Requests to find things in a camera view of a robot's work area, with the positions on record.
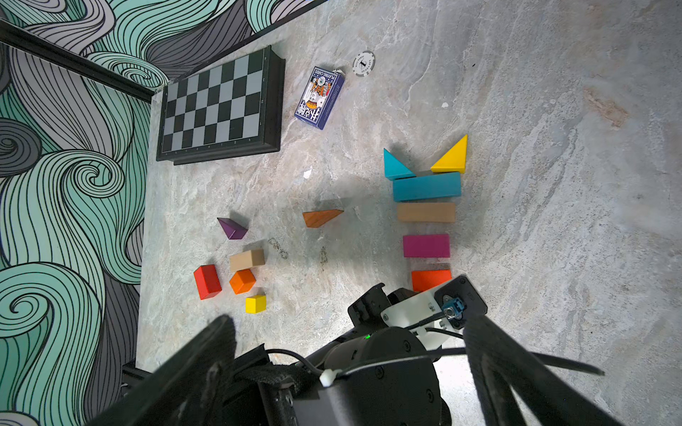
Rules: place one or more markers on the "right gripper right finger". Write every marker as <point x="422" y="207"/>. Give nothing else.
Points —
<point x="502" y="369"/>

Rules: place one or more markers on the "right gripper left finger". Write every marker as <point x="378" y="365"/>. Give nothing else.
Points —
<point x="188" y="389"/>

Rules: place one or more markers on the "orange rectangular block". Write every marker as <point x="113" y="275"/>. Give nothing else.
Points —
<point x="425" y="280"/>

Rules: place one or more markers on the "red rectangular block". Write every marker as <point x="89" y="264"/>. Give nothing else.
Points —
<point x="207" y="281"/>

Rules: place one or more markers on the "magenta long block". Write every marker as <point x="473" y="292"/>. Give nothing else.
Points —
<point x="426" y="246"/>

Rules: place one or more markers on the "natural wood long block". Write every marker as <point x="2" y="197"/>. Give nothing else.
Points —
<point x="426" y="212"/>

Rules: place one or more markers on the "purple triangle block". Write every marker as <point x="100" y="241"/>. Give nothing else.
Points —
<point x="232" y="229"/>

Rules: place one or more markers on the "teal long block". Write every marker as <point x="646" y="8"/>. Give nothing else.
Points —
<point x="427" y="187"/>

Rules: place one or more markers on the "teal triangle block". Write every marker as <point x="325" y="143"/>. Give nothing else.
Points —
<point x="395" y="169"/>

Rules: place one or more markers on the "orange triangle block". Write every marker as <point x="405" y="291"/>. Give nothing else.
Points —
<point x="316" y="219"/>

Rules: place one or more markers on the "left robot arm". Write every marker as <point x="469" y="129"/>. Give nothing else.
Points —
<point x="383" y="378"/>

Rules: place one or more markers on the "yellow cube block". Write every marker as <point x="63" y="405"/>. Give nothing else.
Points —
<point x="255" y="304"/>

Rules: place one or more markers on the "orange cube block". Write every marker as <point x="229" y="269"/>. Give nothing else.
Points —
<point x="242" y="281"/>

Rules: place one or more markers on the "black grey chessboard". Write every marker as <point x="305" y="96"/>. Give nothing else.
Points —
<point x="232" y="110"/>

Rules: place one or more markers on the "blue playing card box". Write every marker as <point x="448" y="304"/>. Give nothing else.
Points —
<point x="320" y="96"/>

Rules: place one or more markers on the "white poker chip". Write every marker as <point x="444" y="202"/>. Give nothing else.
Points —
<point x="364" y="63"/>

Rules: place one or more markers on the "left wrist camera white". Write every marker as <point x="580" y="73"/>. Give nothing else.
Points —
<point x="431" y="315"/>

